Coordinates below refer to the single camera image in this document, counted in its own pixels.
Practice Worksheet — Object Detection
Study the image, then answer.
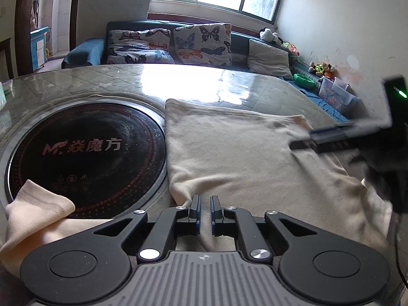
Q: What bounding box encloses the colourful plush toy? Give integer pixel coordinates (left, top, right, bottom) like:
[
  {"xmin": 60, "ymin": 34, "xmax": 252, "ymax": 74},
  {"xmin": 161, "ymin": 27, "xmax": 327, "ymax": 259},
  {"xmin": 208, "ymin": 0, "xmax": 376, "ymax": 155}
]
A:
[{"xmin": 282, "ymin": 41, "xmax": 302, "ymax": 56}]

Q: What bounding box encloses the clear plastic storage box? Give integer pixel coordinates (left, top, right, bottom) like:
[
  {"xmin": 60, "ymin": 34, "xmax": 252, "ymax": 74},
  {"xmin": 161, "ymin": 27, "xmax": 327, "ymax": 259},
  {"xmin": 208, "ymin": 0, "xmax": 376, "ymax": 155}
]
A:
[{"xmin": 317, "ymin": 76, "xmax": 362, "ymax": 115}]

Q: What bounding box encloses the square butterfly print cushion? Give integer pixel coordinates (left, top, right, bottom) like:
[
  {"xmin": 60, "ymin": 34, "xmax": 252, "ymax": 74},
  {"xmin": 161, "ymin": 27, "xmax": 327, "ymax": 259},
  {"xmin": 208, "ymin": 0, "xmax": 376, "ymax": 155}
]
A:
[{"xmin": 173, "ymin": 23, "xmax": 233, "ymax": 67}]

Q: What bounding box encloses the round black induction cooktop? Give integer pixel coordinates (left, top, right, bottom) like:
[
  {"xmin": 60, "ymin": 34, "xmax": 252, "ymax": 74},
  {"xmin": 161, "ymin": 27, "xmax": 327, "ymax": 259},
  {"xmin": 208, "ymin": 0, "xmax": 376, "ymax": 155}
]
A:
[{"xmin": 0, "ymin": 94, "xmax": 169, "ymax": 220}]

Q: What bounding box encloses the plain grey cushion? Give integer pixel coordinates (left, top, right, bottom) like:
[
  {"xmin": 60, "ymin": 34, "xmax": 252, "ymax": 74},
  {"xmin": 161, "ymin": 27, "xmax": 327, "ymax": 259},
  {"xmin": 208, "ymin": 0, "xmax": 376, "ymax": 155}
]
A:
[{"xmin": 247, "ymin": 39, "xmax": 294, "ymax": 80}]

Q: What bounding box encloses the green bowl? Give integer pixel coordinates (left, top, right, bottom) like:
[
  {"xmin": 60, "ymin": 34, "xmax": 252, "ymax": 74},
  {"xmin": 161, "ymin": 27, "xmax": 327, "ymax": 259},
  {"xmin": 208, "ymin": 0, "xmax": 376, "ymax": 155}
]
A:
[{"xmin": 293, "ymin": 73, "xmax": 317, "ymax": 89}]

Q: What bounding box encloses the light blue cabinet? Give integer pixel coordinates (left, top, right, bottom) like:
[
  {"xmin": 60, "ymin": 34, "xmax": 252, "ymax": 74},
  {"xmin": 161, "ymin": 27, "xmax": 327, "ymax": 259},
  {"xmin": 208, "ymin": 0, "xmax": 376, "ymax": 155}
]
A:
[{"xmin": 30, "ymin": 25, "xmax": 50, "ymax": 72}]

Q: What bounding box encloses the dark blue sofa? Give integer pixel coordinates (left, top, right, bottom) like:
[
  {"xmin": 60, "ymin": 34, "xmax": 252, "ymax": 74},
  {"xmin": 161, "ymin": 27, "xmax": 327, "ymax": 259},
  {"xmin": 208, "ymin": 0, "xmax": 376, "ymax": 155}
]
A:
[{"xmin": 61, "ymin": 20, "xmax": 354, "ymax": 125}]

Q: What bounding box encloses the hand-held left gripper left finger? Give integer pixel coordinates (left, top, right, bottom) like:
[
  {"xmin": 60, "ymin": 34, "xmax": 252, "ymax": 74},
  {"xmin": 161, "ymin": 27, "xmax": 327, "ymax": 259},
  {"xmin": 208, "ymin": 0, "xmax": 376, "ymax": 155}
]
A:
[{"xmin": 92, "ymin": 194, "xmax": 202, "ymax": 263}]

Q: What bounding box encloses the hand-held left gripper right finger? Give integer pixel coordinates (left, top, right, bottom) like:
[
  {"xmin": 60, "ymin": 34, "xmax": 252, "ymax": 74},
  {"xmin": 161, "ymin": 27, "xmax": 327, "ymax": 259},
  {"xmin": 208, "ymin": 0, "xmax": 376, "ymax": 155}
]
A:
[{"xmin": 210, "ymin": 195, "xmax": 319, "ymax": 263}]

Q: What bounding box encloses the cream knit sweater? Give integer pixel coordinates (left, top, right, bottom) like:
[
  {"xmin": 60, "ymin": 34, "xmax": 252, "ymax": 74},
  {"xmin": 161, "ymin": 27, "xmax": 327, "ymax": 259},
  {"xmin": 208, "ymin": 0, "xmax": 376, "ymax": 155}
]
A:
[{"xmin": 0, "ymin": 98, "xmax": 394, "ymax": 281}]

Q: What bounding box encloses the wide butterfly print cushion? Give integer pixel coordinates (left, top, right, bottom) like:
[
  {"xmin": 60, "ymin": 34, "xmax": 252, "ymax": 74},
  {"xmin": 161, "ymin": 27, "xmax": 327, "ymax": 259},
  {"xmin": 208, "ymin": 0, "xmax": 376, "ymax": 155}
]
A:
[{"xmin": 107, "ymin": 29, "xmax": 175, "ymax": 65}]

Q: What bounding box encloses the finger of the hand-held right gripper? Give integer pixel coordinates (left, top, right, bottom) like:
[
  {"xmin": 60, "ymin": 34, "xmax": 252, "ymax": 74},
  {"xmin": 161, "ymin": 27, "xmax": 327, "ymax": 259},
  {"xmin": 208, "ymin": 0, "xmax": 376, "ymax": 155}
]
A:
[
  {"xmin": 290, "ymin": 132, "xmax": 367, "ymax": 154},
  {"xmin": 309, "ymin": 124, "xmax": 356, "ymax": 138}
]

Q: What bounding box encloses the panda plush toy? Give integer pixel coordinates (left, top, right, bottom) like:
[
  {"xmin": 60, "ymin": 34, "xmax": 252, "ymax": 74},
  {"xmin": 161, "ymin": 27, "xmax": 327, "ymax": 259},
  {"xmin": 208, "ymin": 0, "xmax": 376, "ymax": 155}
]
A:
[{"xmin": 259, "ymin": 28, "xmax": 284, "ymax": 47}]

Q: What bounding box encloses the dark wooden door frame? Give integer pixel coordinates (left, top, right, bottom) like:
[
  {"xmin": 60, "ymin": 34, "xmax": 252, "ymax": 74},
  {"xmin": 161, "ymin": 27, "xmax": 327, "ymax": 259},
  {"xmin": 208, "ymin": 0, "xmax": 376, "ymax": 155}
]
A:
[{"xmin": 14, "ymin": 0, "xmax": 83, "ymax": 77}]

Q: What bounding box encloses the small brown stuffed toy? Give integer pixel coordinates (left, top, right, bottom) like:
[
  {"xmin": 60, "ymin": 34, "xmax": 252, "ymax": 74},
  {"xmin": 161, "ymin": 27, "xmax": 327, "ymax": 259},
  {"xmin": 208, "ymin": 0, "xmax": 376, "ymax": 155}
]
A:
[{"xmin": 309, "ymin": 61, "xmax": 335, "ymax": 80}]

